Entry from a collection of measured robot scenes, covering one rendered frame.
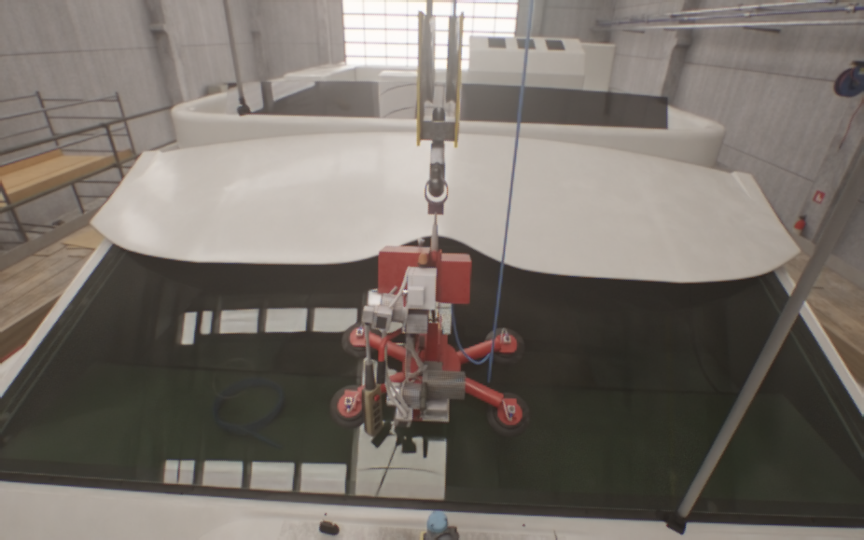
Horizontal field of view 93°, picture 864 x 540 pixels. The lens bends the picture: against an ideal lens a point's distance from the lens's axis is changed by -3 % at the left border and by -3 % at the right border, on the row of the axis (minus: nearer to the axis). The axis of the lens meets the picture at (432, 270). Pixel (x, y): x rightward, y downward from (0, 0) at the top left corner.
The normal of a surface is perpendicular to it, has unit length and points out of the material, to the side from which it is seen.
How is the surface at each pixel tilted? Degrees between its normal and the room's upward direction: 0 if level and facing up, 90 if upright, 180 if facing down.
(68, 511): 50
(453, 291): 73
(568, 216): 21
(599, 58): 89
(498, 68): 61
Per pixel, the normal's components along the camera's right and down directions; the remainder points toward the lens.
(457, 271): -0.04, 0.21
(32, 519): -0.08, -0.15
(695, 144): 0.25, 0.48
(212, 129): -0.14, 0.48
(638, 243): 0.04, -0.66
